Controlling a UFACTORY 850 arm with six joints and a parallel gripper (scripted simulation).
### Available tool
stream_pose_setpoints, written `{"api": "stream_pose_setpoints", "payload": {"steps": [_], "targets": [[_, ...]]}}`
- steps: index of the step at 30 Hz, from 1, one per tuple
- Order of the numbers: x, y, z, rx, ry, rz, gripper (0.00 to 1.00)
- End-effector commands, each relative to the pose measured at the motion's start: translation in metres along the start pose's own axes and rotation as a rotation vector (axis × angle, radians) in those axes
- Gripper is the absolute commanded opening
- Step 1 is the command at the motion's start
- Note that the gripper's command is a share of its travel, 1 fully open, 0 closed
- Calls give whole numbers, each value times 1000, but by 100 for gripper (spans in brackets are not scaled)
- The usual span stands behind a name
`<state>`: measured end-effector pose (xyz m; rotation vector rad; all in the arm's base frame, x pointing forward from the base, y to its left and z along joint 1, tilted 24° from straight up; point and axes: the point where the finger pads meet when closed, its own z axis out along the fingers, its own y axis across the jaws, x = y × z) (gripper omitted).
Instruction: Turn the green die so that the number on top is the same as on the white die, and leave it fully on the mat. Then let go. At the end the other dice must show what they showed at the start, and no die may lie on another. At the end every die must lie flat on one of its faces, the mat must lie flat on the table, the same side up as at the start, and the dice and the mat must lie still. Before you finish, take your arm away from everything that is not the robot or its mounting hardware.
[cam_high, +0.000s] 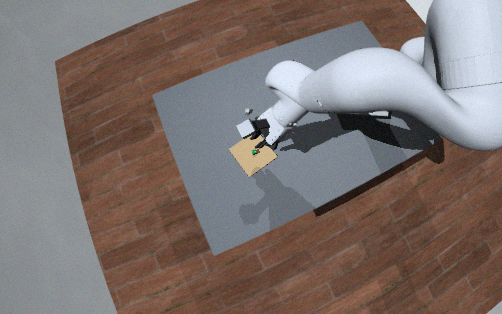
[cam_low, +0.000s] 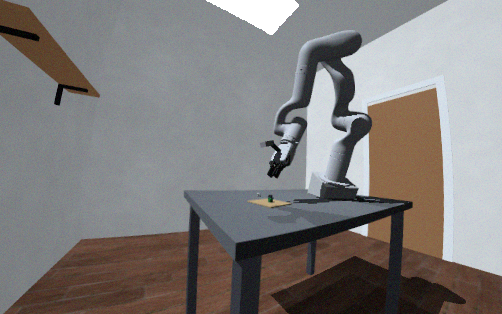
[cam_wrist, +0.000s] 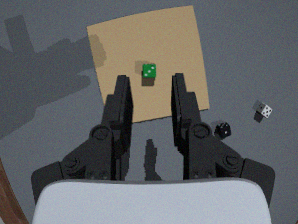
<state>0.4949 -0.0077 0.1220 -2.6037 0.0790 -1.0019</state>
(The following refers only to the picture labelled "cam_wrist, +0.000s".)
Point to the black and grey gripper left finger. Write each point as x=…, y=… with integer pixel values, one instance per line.
x=93, y=159

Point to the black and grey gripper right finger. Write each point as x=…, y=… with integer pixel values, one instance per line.
x=207, y=156

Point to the black die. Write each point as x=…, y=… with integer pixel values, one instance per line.
x=224, y=130

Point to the green die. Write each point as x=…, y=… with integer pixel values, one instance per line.
x=149, y=70

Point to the tan flat mat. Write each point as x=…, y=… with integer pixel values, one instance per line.
x=168, y=38

